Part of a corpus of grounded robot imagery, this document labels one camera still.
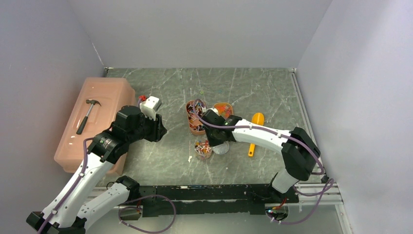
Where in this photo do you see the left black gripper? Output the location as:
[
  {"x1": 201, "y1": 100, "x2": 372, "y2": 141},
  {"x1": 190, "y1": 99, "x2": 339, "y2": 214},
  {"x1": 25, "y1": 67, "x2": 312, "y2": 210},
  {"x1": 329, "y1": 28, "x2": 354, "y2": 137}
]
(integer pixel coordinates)
[{"x1": 127, "y1": 109, "x2": 167, "y2": 144}]

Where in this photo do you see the clear plastic jar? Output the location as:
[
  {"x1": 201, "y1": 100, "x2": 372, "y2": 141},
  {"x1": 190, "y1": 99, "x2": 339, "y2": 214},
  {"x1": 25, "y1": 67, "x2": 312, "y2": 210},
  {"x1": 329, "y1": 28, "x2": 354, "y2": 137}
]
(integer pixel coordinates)
[{"x1": 194, "y1": 139, "x2": 213, "y2": 160}]

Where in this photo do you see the orange plastic scoop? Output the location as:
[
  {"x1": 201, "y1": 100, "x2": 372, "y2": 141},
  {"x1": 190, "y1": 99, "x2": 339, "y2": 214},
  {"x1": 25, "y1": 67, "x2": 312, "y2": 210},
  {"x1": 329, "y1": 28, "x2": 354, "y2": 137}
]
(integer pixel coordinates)
[{"x1": 247, "y1": 112, "x2": 265, "y2": 158}]

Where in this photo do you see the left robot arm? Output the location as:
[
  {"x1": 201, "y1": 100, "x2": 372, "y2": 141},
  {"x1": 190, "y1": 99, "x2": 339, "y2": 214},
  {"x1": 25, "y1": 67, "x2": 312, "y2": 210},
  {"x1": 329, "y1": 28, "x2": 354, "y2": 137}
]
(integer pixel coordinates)
[{"x1": 26, "y1": 100, "x2": 167, "y2": 234}]

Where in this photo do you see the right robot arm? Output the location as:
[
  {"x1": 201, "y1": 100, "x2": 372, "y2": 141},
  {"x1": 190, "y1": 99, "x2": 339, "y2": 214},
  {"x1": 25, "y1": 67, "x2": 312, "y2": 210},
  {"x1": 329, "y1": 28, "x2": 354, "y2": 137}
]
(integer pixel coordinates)
[{"x1": 200, "y1": 109, "x2": 321, "y2": 202}]

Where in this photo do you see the tray of gummy candies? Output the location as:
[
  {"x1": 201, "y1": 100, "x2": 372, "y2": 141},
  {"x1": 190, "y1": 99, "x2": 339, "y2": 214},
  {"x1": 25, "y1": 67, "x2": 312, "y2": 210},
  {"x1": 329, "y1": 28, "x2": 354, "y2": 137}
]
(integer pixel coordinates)
[{"x1": 213, "y1": 102, "x2": 234, "y2": 119}]

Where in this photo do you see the pink plastic storage box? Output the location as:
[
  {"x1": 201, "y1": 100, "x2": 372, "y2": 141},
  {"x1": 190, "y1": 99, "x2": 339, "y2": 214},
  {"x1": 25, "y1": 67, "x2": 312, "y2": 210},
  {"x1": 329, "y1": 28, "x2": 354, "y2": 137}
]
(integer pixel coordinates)
[{"x1": 54, "y1": 77, "x2": 137, "y2": 173}]

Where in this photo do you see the black hammer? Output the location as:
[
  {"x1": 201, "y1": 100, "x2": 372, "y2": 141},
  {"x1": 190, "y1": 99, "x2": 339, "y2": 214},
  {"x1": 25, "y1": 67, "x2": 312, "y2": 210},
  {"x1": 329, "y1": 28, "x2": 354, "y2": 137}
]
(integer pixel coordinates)
[{"x1": 76, "y1": 99, "x2": 101, "y2": 135}]

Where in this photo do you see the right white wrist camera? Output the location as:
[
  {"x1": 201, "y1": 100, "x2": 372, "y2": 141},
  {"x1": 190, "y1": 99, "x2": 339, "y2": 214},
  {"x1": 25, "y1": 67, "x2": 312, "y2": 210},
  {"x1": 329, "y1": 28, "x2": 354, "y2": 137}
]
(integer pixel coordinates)
[{"x1": 203, "y1": 107, "x2": 220, "y2": 116}]

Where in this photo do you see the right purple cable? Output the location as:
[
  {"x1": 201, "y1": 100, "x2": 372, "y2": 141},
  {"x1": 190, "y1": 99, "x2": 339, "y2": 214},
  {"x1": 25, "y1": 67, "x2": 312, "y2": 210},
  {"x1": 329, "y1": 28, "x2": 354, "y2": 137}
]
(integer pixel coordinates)
[{"x1": 192, "y1": 98, "x2": 335, "y2": 226}]

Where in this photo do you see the purple cable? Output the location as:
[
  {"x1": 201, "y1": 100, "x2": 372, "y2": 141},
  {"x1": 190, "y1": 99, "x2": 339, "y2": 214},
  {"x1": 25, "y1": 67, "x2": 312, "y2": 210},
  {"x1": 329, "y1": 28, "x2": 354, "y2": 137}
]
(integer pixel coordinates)
[
  {"x1": 118, "y1": 195, "x2": 177, "y2": 234},
  {"x1": 192, "y1": 98, "x2": 335, "y2": 226}
]

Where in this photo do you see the black base frame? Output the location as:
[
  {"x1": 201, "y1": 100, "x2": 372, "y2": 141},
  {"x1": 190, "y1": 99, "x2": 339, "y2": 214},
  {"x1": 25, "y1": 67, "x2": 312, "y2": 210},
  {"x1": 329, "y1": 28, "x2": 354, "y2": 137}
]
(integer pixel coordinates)
[{"x1": 119, "y1": 175, "x2": 298, "y2": 220}]

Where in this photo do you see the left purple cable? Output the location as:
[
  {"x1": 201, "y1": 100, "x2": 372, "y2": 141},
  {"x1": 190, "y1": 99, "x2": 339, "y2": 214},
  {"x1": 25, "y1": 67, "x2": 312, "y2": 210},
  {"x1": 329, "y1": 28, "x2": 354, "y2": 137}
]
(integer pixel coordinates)
[{"x1": 118, "y1": 195, "x2": 177, "y2": 234}]

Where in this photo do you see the aluminium table rail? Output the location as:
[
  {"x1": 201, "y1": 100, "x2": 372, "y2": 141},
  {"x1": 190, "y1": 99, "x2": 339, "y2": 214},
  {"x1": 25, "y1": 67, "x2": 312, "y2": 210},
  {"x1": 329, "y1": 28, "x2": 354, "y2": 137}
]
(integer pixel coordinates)
[{"x1": 288, "y1": 68, "x2": 353, "y2": 234}]

